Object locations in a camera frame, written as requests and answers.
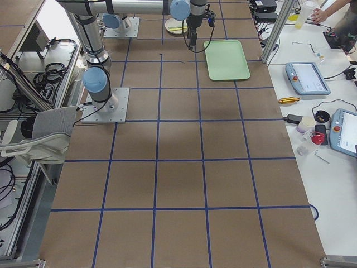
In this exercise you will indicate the translucent plastic cup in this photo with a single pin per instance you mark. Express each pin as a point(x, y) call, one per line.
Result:
point(306, 10)

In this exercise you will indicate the aluminium frame post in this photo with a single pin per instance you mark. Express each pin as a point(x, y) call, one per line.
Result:
point(277, 28)

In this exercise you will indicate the teach pendant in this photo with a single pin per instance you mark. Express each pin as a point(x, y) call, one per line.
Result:
point(306, 78)
point(343, 132)

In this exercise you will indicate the near teach pendant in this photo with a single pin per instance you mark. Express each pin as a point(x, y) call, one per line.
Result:
point(343, 132)

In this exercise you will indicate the light green tray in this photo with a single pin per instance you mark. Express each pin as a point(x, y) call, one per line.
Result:
point(226, 60)

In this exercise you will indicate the person's hand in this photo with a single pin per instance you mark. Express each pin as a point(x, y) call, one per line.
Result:
point(319, 16)

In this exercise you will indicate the gold metal cylinder tool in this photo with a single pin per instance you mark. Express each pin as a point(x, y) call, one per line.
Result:
point(288, 100)

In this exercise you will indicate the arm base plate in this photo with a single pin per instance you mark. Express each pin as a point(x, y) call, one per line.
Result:
point(115, 110)
point(132, 33)

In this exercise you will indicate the black smartphone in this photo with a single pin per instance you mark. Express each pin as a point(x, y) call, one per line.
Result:
point(321, 130)

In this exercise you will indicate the yellow plastic fork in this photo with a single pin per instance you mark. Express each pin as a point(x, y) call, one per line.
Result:
point(177, 28)

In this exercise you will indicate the red round object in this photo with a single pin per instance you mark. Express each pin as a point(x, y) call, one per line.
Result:
point(317, 138)

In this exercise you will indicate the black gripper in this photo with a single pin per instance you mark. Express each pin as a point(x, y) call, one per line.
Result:
point(192, 23)

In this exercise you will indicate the black round dish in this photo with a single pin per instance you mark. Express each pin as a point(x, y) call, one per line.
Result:
point(321, 116)

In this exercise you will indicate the silver allen key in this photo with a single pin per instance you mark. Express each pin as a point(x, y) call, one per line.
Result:
point(317, 154)

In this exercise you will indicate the black power adapter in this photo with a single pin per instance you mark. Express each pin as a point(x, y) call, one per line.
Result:
point(292, 118)

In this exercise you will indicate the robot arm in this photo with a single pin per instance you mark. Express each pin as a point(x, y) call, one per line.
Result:
point(116, 22)
point(83, 17)

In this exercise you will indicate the white round plate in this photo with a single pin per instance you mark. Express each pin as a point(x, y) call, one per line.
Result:
point(171, 22)

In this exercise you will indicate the grey office chair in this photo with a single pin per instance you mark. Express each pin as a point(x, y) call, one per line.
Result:
point(49, 143)

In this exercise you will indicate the far teach pendant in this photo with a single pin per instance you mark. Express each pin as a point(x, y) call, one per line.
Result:
point(306, 78)

